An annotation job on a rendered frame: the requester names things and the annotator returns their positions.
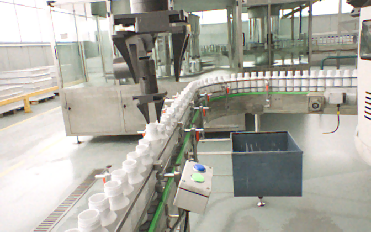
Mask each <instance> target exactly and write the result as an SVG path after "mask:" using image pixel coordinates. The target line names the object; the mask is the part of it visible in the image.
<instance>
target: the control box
mask: <svg viewBox="0 0 371 232"><path fill-rule="evenodd" d="M195 164H198V163H196V162H193V161H189V160H187V162H186V164H185V168H184V171H183V174H182V178H181V180H180V182H179V186H178V189H177V193H176V196H175V200H174V203H173V205H174V206H176V207H180V208H183V212H182V213H181V214H180V216H179V217H178V219H177V221H176V222H175V224H174V225H173V227H172V228H171V230H170V231H169V232H175V231H176V230H177V228H178V227H179V225H180V223H181V222H182V221H183V220H184V218H185V226H184V232H186V231H187V224H188V212H195V213H198V214H201V215H203V214H204V213H205V210H206V206H207V203H208V200H209V196H210V194H211V185H212V178H213V168H211V167H208V166H206V165H203V166H204V168H205V170H204V171H199V170H197V169H195V168H194V166H195ZM201 165H202V164H201ZM194 173H198V174H201V175H202V176H203V180H202V181H197V180H195V179H193V178H192V174H194Z"/></svg>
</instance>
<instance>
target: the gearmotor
mask: <svg viewBox="0 0 371 232"><path fill-rule="evenodd" d="M324 104H326V105H337V107H338V111H337V114H338V126H337V128H336V130H335V131H333V132H330V133H334V132H336V131H337V129H338V127H339V123H340V121H339V107H340V105H351V106H354V105H356V104H357V89H356V88H327V89H324V93H323V92H310V93H308V113H310V114H313V113H324ZM330 133H323V134H330Z"/></svg>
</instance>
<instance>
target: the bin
mask: <svg viewBox="0 0 371 232"><path fill-rule="evenodd" d="M226 140H231V151H221V152H197V155H212V154H231V159H232V174H217V175H213V176H227V175H232V176H233V187H234V191H233V192H211V193H233V194H234V197H257V196H264V197H302V196H303V193H302V154H303V151H302V149H301V148H300V146H299V145H298V143H297V142H296V140H294V138H293V137H292V135H291V134H290V132H289V131H288V130H282V131H264V132H246V133H230V138H228V139H199V141H226Z"/></svg>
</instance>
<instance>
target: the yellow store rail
mask: <svg viewBox="0 0 371 232"><path fill-rule="evenodd" d="M57 89H58V86H54V87H52V88H48V89H44V90H40V91H36V92H32V93H27V94H23V95H21V96H16V97H12V98H10V99H5V100H3V101H0V106H1V105H4V104H8V103H12V102H16V101H20V100H23V101H24V106H25V112H24V113H31V112H33V111H31V110H30V104H29V97H32V96H36V95H39V94H43V93H47V92H51V91H55V90H57Z"/></svg>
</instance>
